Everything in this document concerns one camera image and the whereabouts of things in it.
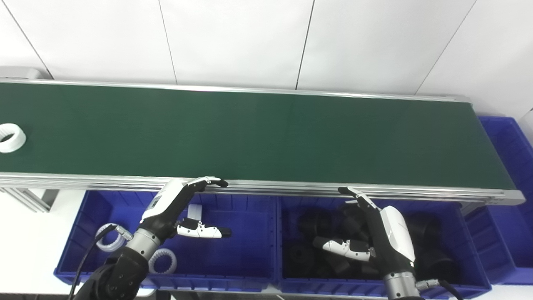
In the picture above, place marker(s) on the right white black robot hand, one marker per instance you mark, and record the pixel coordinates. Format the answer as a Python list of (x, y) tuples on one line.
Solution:
[(395, 237)]

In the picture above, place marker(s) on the blue bin with black parts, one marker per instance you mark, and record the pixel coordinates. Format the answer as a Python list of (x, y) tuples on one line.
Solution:
[(466, 250)]

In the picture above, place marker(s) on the blue bin with white parts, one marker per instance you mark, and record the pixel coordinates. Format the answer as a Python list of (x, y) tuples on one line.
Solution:
[(241, 250)]

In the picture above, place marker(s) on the black cylindrical part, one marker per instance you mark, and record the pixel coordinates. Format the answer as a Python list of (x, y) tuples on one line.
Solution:
[(302, 256), (439, 264), (424, 229), (314, 223)]

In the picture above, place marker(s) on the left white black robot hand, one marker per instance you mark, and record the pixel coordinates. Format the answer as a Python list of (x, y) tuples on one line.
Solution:
[(160, 206)]

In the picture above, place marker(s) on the aluminium conveyor leg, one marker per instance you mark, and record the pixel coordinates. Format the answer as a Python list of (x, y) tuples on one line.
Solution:
[(25, 198)]

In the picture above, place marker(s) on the green conveyor belt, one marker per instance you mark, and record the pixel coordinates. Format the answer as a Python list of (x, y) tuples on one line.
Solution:
[(291, 188), (266, 133)]

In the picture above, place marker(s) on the grey conveyor end housing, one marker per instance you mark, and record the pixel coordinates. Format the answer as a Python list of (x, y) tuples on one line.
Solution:
[(21, 73)]

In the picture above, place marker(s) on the empty blue bin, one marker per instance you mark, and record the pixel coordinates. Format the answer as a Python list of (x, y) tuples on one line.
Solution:
[(512, 216)]

